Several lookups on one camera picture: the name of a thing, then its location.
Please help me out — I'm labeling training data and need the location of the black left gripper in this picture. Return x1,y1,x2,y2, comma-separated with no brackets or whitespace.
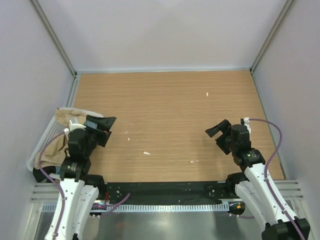
83,115,116,157

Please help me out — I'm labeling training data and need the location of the beige t shirt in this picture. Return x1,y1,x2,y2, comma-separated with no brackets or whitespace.
34,108,103,170

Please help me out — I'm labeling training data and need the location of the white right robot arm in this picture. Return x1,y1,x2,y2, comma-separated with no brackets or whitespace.
205,117,311,240

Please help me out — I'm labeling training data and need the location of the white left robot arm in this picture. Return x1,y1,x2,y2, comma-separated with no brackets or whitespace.
44,115,117,240

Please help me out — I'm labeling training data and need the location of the white plastic laundry basket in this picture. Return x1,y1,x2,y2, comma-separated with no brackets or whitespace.
26,106,76,173

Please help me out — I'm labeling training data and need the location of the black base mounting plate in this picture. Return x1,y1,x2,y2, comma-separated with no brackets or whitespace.
102,181,238,206

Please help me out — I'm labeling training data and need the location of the black t shirt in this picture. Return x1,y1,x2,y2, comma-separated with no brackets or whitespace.
32,166,60,183

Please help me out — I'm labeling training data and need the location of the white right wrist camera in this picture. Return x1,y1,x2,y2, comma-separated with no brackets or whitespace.
240,117,252,134

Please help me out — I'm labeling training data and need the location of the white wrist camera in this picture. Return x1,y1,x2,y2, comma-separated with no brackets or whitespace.
240,117,252,134
63,118,86,134

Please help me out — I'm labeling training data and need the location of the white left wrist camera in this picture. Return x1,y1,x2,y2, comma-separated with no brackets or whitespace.
63,118,86,134

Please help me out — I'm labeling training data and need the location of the white slotted cable duct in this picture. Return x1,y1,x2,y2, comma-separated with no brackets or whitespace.
41,202,230,212

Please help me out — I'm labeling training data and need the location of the aluminium frame rail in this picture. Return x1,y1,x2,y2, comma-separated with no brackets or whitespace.
29,180,304,203

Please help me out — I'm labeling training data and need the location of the left aluminium corner post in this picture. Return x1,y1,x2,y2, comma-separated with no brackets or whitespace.
29,0,77,79

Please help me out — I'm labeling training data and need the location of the aluminium corner post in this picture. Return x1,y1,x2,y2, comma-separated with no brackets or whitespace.
250,0,297,75
29,0,77,79

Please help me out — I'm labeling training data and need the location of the right aluminium corner post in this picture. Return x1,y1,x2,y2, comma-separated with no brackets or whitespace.
250,0,297,75

